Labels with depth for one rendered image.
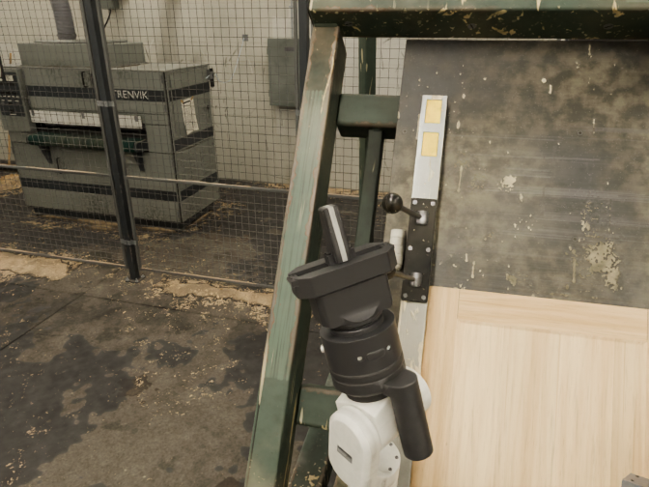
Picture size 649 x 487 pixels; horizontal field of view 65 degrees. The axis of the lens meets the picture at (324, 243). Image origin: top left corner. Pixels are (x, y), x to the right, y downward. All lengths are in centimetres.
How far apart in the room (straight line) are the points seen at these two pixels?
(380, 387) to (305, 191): 56
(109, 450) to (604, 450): 219
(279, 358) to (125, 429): 188
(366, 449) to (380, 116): 77
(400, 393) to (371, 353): 5
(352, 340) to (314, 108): 66
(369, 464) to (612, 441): 55
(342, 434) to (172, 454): 206
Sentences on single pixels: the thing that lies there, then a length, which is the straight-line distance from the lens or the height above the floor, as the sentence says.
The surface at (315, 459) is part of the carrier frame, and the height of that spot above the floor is 79.
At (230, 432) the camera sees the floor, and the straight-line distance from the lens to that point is 269.
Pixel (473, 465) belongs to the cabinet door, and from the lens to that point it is 103.
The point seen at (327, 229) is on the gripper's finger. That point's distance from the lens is 55.
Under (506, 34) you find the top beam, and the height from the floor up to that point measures 180.
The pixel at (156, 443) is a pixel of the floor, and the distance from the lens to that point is 272.
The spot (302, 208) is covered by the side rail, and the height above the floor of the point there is 148.
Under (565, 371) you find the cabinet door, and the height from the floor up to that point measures 125.
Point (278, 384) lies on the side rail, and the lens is 102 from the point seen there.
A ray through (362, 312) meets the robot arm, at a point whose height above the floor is 154.
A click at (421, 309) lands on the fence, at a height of 133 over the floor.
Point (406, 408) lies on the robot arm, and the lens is 59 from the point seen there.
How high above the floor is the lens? 183
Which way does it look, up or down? 23 degrees down
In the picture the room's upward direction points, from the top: straight up
